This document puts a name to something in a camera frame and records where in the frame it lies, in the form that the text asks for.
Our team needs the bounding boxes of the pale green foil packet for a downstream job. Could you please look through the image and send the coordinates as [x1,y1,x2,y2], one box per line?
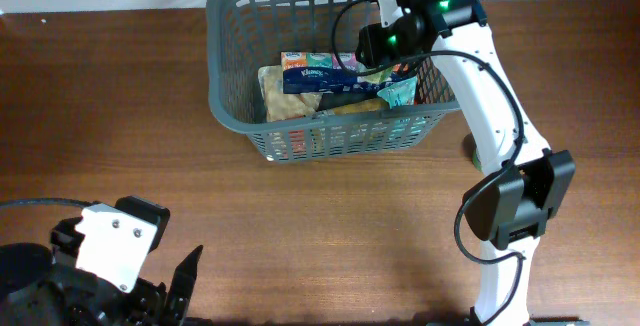
[377,76,418,109]

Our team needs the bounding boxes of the green label tin can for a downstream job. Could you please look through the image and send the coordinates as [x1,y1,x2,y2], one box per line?
[472,148,482,171]

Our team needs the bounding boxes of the grey plastic shopping basket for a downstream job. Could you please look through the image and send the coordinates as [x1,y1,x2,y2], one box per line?
[206,0,459,163]

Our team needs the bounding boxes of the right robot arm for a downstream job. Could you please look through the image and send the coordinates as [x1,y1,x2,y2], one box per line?
[356,0,576,325]

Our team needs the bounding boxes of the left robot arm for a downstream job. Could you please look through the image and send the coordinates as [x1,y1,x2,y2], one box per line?
[1,196,204,325]

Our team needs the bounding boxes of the beige grain pouch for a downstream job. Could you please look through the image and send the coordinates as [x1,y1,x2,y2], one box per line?
[258,66,322,122]

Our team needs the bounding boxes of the tissue pocket packs bundle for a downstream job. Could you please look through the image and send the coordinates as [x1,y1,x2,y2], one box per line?
[281,52,402,94]

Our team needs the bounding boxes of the green lid glass jar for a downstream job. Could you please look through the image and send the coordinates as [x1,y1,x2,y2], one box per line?
[357,65,399,84]

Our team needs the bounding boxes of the right black camera cable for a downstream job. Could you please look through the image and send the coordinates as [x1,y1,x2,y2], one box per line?
[330,0,527,326]

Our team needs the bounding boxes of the orange snack packet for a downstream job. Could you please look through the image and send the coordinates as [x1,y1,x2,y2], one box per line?
[289,63,416,152]

